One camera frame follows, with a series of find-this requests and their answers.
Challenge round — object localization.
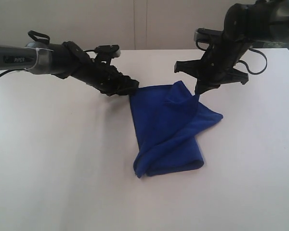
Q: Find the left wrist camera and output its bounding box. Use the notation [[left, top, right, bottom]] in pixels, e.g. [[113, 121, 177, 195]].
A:
[[93, 45, 121, 61]]

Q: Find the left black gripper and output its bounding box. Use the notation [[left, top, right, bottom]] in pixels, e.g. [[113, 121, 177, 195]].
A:
[[72, 59, 139, 96]]

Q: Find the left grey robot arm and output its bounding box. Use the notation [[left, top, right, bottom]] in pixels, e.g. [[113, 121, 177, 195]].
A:
[[0, 41, 139, 96]]

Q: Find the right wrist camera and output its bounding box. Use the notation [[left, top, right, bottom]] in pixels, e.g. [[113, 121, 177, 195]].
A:
[[194, 28, 223, 43]]

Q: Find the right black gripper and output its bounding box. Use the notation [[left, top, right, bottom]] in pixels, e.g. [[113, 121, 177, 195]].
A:
[[174, 33, 252, 93]]

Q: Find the blue towel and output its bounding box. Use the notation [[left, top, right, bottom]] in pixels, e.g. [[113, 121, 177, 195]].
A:
[[130, 81, 223, 178]]

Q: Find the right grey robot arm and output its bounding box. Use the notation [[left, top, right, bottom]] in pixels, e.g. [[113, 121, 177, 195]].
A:
[[174, 0, 289, 95]]

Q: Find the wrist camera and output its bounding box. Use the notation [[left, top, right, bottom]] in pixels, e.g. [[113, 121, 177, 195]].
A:
[[93, 45, 121, 61], [194, 28, 223, 43]]

